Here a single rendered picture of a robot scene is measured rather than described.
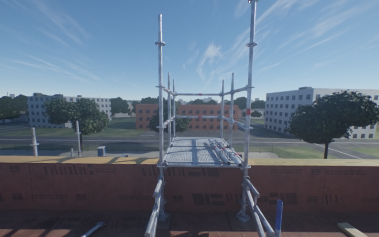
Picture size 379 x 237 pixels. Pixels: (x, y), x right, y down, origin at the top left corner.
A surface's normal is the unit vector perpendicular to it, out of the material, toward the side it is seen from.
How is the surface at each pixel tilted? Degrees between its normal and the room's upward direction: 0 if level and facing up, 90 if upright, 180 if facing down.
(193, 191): 90
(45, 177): 90
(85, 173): 90
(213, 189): 90
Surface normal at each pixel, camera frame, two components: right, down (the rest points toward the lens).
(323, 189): 0.00, 0.11
